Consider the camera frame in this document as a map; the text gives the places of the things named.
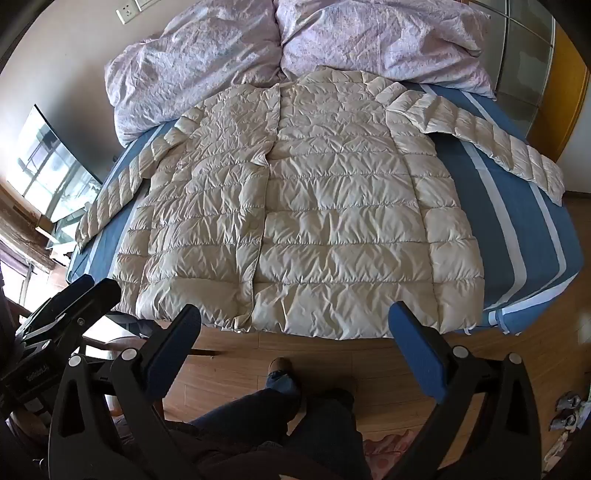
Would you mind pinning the white wall socket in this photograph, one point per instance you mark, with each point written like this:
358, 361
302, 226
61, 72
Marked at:
126, 11

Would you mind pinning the wooden wardrobe with glass panels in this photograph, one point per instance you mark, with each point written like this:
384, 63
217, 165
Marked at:
535, 78

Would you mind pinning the lilac floral pillow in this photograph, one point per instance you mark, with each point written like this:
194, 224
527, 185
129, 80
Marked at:
383, 41
194, 64

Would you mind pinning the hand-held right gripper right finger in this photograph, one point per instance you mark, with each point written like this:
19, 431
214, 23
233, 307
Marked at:
418, 350

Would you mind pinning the cream quilted down jacket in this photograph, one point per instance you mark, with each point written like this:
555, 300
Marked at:
323, 207

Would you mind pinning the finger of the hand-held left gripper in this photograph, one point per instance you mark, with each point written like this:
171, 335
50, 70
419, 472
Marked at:
90, 307
62, 304

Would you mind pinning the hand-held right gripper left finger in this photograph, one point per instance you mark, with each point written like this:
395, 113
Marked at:
174, 345

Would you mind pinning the person's right leg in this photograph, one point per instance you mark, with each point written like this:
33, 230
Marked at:
328, 434

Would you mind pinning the tan slipper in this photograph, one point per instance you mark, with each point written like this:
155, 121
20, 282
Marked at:
280, 365

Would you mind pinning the flat screen television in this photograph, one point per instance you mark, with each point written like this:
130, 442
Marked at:
51, 161

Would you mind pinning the person's left leg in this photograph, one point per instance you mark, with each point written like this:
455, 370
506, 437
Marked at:
249, 415

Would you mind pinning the grey shoe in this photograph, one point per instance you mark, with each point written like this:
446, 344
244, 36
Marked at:
561, 421
570, 402

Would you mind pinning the person's leg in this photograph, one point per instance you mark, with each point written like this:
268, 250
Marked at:
328, 434
249, 415

